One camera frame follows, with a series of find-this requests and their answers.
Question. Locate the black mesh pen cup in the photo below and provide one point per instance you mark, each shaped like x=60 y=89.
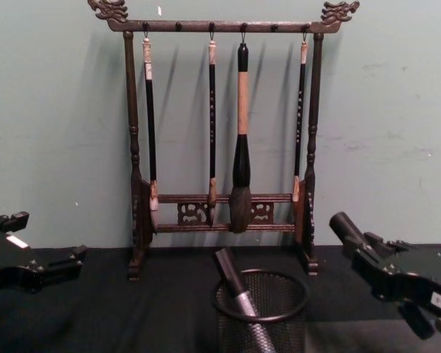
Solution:
x=279 y=294

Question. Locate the black table cloth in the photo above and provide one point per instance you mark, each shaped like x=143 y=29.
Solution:
x=132 y=316

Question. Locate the slim black calligraphy brush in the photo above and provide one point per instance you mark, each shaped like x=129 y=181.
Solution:
x=212 y=110
x=300 y=110

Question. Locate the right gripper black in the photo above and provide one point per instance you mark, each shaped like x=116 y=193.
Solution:
x=430 y=279

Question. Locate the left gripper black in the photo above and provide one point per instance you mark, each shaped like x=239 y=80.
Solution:
x=3 y=261

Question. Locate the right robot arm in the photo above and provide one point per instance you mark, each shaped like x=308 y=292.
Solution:
x=419 y=320

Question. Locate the slim brush with white label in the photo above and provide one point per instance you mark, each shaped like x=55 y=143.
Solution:
x=150 y=110

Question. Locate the dark carved wooden brush rack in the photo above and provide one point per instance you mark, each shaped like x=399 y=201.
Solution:
x=224 y=26

